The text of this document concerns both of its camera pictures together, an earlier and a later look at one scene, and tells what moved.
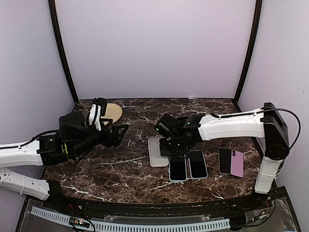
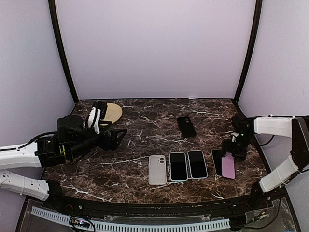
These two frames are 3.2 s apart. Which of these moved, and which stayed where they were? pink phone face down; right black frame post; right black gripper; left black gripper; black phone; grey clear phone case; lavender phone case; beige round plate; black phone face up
Moved: black phone face up; grey clear phone case; right black gripper; pink phone face down
Stayed: right black frame post; beige round plate; left black gripper; lavender phone case; black phone
